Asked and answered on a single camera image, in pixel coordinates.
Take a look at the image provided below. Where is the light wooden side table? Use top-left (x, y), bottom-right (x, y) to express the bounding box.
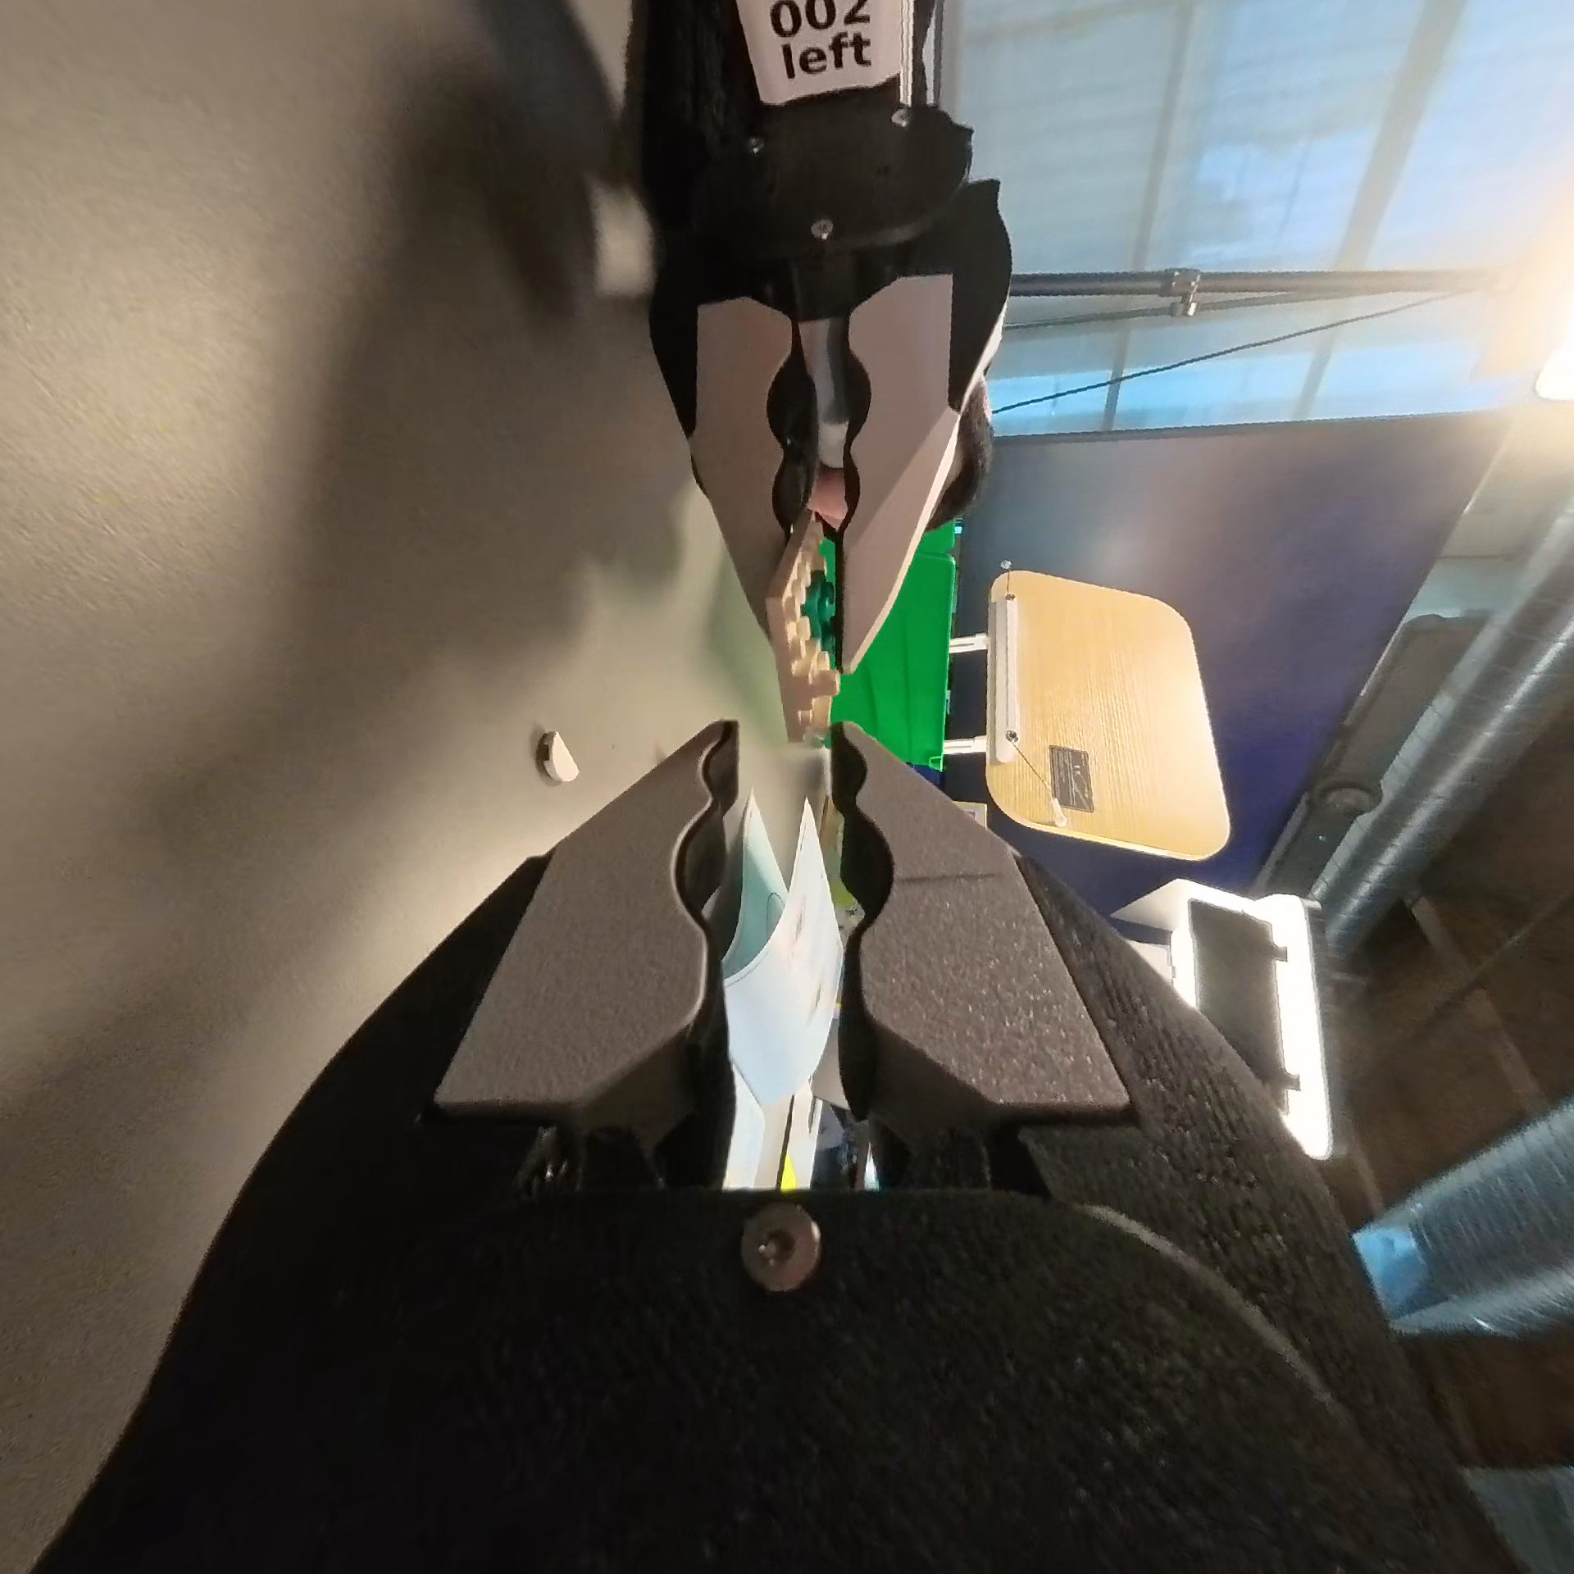
top-left (982, 566), bottom-right (1232, 862)

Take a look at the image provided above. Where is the green plastic bin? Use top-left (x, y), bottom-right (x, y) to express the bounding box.
top-left (836, 526), bottom-right (958, 774)

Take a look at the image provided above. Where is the white ceiling light panel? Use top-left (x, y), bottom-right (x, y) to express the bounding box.
top-left (1174, 892), bottom-right (1338, 1162)

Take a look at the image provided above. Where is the metal crossbar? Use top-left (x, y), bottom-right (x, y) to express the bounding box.
top-left (1009, 266), bottom-right (1533, 318)

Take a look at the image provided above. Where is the silver air duct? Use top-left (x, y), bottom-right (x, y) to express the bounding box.
top-left (1254, 517), bottom-right (1574, 954)
top-left (1353, 1100), bottom-right (1574, 1340)

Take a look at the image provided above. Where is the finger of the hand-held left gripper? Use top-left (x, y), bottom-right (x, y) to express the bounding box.
top-left (688, 292), bottom-right (814, 618)
top-left (840, 273), bottom-right (977, 669)

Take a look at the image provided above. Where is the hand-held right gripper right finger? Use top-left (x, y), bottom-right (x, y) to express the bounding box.
top-left (831, 721), bottom-right (1129, 1130)

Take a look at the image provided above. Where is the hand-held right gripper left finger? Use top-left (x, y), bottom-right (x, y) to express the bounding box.
top-left (437, 721), bottom-right (743, 1139)

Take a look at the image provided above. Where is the lego instruction booklet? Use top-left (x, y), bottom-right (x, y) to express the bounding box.
top-left (716, 792), bottom-right (851, 1109)

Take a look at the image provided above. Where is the white and green lego assembly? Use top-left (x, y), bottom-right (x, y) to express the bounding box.
top-left (765, 508), bottom-right (853, 742)

